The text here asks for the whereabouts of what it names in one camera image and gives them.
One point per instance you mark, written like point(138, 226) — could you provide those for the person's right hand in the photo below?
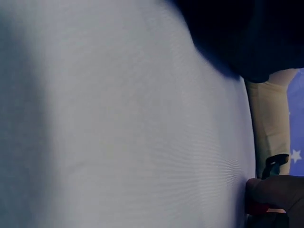
point(285, 192)

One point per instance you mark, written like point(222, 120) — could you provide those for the black wrist band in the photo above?
point(275, 160)

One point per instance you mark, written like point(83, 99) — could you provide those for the person's left forearm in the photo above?
point(268, 114)

